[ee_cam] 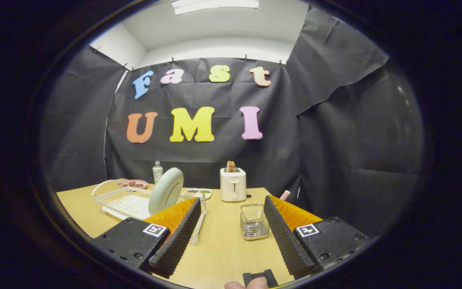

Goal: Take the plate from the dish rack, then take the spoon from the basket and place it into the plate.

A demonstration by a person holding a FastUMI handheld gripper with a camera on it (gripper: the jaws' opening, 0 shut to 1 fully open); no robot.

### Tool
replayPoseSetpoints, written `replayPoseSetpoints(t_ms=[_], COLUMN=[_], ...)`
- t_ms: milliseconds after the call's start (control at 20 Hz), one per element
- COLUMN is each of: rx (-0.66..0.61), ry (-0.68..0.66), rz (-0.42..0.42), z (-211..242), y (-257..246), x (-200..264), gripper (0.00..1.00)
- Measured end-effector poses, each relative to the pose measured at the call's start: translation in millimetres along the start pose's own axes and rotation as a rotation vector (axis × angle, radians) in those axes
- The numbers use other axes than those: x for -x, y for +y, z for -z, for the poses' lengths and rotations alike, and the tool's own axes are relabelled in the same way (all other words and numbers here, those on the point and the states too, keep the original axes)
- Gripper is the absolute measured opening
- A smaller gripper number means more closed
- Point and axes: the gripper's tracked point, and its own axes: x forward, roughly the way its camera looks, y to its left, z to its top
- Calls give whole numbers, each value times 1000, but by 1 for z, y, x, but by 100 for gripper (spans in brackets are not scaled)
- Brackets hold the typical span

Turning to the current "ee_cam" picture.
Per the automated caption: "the white divided bean tray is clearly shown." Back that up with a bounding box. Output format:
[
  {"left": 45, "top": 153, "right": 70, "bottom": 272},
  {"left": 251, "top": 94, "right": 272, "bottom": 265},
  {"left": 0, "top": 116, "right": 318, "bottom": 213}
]
[{"left": 183, "top": 189, "right": 213, "bottom": 200}]

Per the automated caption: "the white toaster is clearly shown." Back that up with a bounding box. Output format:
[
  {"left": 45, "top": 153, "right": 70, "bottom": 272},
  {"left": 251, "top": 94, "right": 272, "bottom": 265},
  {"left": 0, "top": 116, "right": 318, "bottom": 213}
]
[{"left": 220, "top": 167, "right": 247, "bottom": 202}]

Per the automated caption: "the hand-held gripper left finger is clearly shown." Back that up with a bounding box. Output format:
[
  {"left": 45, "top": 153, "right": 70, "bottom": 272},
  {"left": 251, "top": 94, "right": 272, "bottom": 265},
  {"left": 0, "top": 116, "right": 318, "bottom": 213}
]
[{"left": 92, "top": 197, "right": 202, "bottom": 279}]

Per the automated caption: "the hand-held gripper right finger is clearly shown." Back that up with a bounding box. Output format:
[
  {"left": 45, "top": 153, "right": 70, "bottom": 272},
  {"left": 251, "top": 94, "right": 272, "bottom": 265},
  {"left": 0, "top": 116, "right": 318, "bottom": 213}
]
[{"left": 264, "top": 195, "right": 370, "bottom": 280}]

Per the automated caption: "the ceiling light panel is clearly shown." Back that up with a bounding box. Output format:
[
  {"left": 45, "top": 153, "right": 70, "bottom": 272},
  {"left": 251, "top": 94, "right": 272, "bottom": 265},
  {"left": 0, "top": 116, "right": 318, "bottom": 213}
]
[{"left": 172, "top": 0, "right": 259, "bottom": 16}]

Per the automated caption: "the pale green plate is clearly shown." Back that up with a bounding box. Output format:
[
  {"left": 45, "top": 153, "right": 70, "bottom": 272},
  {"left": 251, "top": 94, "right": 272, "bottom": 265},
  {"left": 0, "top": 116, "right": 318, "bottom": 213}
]
[{"left": 148, "top": 167, "right": 184, "bottom": 216}]

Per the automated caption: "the clear wire basket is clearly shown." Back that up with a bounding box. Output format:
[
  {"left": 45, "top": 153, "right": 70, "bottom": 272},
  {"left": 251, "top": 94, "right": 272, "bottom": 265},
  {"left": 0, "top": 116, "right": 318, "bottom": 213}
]
[{"left": 240, "top": 203, "right": 271, "bottom": 241}]

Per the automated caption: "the black backdrop cloth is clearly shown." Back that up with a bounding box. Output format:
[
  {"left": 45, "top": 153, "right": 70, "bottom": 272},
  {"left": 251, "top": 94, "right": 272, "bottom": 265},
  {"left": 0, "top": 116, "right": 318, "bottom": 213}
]
[{"left": 41, "top": 6, "right": 426, "bottom": 241}]

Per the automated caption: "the white ribbed drip tray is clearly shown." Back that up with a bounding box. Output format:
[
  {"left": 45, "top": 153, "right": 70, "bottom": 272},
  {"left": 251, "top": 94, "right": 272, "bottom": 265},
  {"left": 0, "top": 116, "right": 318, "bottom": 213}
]
[{"left": 109, "top": 195, "right": 151, "bottom": 219}]

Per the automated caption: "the pink plate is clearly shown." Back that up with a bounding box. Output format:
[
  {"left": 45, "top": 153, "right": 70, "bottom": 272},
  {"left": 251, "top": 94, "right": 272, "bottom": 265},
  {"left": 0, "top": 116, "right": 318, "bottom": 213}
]
[{"left": 118, "top": 179, "right": 148, "bottom": 189}]

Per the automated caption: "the white wire dish rack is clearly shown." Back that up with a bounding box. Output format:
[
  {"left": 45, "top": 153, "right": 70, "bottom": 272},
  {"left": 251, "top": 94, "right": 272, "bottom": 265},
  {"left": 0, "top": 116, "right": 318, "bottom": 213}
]
[{"left": 91, "top": 179, "right": 208, "bottom": 246}]

